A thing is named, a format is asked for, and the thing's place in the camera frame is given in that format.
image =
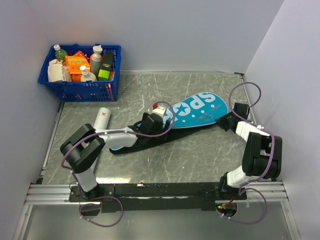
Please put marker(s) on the aluminium rail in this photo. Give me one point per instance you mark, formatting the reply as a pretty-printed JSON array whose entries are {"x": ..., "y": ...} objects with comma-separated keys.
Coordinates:
[{"x": 59, "y": 194}]

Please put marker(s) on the black green box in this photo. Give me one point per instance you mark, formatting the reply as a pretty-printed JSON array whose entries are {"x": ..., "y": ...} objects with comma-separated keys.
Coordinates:
[{"x": 106, "y": 66}]

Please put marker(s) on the blue racket cover bag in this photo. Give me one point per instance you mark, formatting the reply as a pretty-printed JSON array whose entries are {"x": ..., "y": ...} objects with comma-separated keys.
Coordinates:
[{"x": 195, "y": 113}]

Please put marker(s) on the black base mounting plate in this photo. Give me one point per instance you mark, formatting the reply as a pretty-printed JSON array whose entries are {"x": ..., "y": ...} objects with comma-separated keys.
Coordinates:
[{"x": 157, "y": 196}]

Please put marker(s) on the blue plastic basket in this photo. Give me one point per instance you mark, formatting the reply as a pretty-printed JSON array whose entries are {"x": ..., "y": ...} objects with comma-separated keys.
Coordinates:
[{"x": 97, "y": 91}]

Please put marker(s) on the beige cloth bag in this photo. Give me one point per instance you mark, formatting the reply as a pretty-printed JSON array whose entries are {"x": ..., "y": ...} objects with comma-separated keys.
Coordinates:
[{"x": 57, "y": 72}]

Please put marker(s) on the green drink bottle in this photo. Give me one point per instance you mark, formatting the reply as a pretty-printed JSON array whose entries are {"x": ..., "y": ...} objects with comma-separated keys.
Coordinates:
[{"x": 60, "y": 53}]

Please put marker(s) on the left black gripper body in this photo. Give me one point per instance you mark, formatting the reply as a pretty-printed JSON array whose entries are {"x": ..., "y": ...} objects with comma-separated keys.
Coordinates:
[{"x": 159, "y": 130}]

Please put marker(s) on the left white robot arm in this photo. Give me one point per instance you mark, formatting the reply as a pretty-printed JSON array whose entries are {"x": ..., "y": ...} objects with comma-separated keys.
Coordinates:
[{"x": 82, "y": 149}]

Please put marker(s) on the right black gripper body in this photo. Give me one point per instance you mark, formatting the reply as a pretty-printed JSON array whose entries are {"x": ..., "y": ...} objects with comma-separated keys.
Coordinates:
[{"x": 230, "y": 116}]

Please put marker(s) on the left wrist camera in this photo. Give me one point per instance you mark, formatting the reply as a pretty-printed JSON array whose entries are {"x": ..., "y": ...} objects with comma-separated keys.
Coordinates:
[{"x": 159, "y": 110}]

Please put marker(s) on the grey pump bottle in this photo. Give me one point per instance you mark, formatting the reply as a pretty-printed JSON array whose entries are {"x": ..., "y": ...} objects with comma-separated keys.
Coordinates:
[{"x": 96, "y": 59}]

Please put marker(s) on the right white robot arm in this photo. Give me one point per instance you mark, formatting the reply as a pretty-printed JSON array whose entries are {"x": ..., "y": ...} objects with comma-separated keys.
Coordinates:
[{"x": 262, "y": 156}]

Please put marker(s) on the beige pump bottle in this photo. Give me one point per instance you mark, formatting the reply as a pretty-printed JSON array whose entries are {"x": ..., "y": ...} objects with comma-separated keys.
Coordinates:
[{"x": 87, "y": 75}]

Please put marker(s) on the orange snack packet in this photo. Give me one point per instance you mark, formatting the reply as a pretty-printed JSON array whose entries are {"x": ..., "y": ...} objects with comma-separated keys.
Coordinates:
[{"x": 74, "y": 62}]

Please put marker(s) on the white shuttlecock tube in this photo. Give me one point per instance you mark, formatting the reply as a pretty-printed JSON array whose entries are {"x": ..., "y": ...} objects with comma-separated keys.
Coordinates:
[{"x": 102, "y": 119}]

